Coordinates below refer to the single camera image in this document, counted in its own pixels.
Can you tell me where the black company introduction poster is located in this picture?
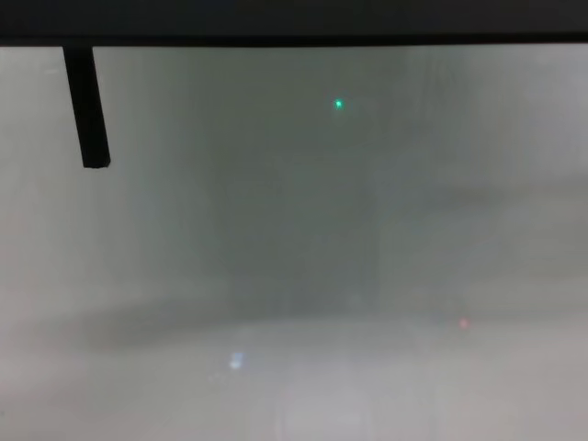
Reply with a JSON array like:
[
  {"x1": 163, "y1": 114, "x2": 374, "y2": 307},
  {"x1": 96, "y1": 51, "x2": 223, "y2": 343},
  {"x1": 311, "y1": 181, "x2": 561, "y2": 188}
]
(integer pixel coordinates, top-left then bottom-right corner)
[{"x1": 0, "y1": 0, "x2": 588, "y2": 48}]

